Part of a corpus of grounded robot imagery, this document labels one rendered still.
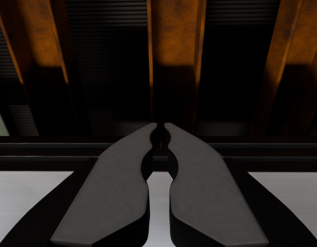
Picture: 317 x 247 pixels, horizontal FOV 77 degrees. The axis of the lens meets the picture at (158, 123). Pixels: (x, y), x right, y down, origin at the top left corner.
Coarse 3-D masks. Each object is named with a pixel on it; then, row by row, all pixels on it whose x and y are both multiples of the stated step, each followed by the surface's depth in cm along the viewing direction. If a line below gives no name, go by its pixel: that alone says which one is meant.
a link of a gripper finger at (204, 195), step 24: (168, 144) 11; (192, 144) 10; (168, 168) 10; (192, 168) 8; (216, 168) 8; (192, 192) 7; (216, 192) 7; (240, 192) 7; (192, 216) 6; (216, 216) 6; (240, 216) 6; (192, 240) 6; (216, 240) 6; (240, 240) 6; (264, 240) 6
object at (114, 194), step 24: (120, 144) 10; (144, 144) 10; (96, 168) 8; (120, 168) 8; (144, 168) 9; (96, 192) 7; (120, 192) 7; (144, 192) 7; (72, 216) 6; (96, 216) 6; (120, 216) 6; (144, 216) 6; (72, 240) 6; (96, 240) 6; (120, 240) 6; (144, 240) 7
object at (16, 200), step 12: (0, 180) 23; (12, 180) 23; (0, 192) 24; (12, 192) 24; (24, 192) 24; (0, 204) 25; (12, 204) 25; (24, 204) 25; (0, 216) 26; (12, 216) 26; (0, 228) 27; (0, 240) 29
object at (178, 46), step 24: (168, 0) 30; (192, 0) 30; (168, 24) 31; (192, 24) 31; (168, 48) 33; (192, 48) 33; (168, 72) 35; (192, 72) 35; (168, 96) 37; (192, 96) 36; (168, 120) 40; (192, 120) 36
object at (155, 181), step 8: (152, 176) 22; (160, 176) 22; (152, 184) 23; (160, 184) 23; (152, 192) 23; (160, 192) 23; (152, 200) 24; (160, 200) 24; (152, 208) 25; (160, 208) 25; (152, 216) 25; (160, 216) 25; (152, 224) 26; (160, 224) 26; (152, 232) 27; (160, 232) 27; (152, 240) 28; (160, 240) 28
